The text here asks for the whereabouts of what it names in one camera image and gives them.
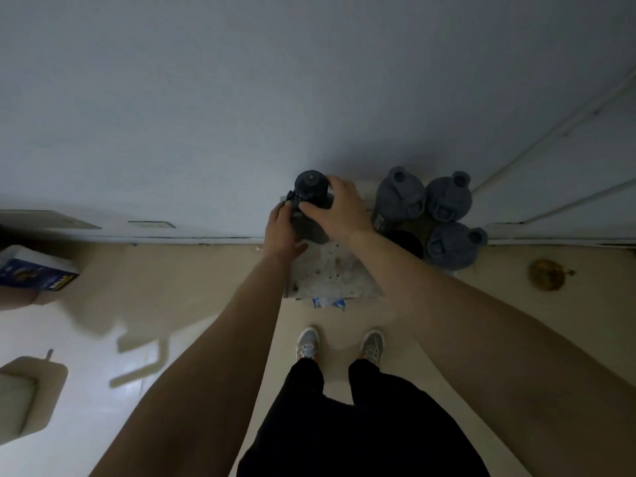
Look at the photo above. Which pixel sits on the person's left hand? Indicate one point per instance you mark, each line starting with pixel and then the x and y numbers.
pixel 279 235

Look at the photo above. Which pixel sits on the person's right hand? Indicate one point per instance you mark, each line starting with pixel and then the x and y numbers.
pixel 340 213

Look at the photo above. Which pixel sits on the person's right thumb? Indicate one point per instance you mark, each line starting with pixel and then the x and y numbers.
pixel 312 209

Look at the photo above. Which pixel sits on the person's left thumb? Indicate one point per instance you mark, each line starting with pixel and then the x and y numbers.
pixel 300 248

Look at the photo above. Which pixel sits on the dark blue plastic jug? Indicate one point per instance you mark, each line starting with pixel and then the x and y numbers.
pixel 310 186

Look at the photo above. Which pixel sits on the person's right forearm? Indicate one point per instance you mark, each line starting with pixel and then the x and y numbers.
pixel 477 342

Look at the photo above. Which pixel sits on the person's left forearm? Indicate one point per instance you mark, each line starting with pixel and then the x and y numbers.
pixel 213 362

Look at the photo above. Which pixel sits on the stained white box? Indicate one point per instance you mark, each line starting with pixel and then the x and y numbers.
pixel 330 273

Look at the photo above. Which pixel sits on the blue and white packet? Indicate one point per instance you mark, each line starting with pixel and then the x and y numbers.
pixel 328 303

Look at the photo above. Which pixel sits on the grey plastic jug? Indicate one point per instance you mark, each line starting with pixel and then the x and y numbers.
pixel 449 196
pixel 454 245
pixel 397 196

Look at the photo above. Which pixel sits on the person's left grey shoe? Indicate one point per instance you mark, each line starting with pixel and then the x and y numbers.
pixel 308 342

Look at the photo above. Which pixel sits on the person's grey shoe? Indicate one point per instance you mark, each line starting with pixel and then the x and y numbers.
pixel 308 342
pixel 372 346

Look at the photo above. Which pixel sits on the black round container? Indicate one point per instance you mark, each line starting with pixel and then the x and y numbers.
pixel 406 242

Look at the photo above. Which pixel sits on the person's right grey shoe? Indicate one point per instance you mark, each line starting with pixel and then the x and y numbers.
pixel 372 346

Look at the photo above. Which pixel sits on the person's black trousers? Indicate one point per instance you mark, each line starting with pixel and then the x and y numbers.
pixel 357 432

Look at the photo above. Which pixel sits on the round brass floor drain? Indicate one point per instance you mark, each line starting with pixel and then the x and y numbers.
pixel 546 274

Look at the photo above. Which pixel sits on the white door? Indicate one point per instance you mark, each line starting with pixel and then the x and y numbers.
pixel 571 173

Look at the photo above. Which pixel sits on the blue and white carton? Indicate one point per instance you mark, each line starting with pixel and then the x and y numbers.
pixel 35 270

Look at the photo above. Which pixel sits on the white rectangular fixture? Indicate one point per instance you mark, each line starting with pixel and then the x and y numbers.
pixel 17 404

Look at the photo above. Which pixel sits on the small wall plate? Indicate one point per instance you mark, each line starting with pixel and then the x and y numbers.
pixel 151 224

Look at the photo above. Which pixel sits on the large wall plate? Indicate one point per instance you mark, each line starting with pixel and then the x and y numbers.
pixel 44 219

